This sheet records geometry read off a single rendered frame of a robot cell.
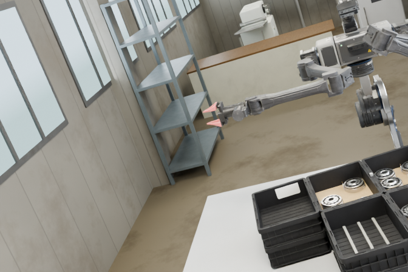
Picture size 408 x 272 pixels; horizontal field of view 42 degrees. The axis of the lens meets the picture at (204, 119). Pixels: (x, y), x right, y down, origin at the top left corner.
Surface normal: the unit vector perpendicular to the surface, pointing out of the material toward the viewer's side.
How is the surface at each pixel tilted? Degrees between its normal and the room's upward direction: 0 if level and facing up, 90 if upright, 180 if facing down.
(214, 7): 90
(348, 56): 90
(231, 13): 90
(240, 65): 90
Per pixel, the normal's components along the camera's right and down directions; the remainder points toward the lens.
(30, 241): 0.93, -0.26
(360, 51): -0.17, 0.35
